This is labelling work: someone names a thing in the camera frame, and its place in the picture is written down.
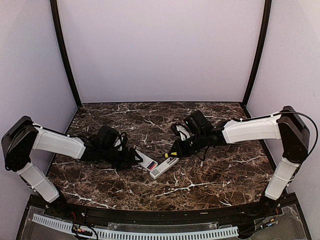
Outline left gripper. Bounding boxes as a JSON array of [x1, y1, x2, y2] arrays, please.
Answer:
[[100, 145, 143, 171]]

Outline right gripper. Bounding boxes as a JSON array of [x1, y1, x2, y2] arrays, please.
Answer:
[[168, 131, 207, 158]]

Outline yellow handled screwdriver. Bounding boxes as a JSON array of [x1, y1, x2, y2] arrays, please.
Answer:
[[164, 152, 178, 158]]

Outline grey remote control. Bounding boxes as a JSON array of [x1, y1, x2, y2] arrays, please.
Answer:
[[136, 150, 158, 172]]

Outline white remote control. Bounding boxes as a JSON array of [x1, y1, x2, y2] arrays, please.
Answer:
[[149, 157, 179, 180]]

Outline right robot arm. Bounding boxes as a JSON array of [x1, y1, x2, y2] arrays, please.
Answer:
[[164, 105, 314, 217]]

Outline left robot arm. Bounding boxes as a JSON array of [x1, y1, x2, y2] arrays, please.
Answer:
[[1, 116, 144, 218]]

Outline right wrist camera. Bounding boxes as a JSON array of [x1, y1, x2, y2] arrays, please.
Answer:
[[170, 123, 191, 141]]

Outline black front rail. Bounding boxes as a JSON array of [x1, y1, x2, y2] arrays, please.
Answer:
[[67, 202, 276, 226]]

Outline white slotted cable duct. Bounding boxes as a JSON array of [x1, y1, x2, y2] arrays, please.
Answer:
[[32, 213, 239, 240]]

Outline right black frame post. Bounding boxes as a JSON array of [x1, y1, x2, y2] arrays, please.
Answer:
[[241, 0, 272, 109]]

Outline black frame post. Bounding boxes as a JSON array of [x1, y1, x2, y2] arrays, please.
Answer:
[[49, 0, 82, 106], [241, 0, 272, 109]]

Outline left black frame post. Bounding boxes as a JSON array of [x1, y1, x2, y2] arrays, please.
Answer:
[[49, 0, 82, 106]]

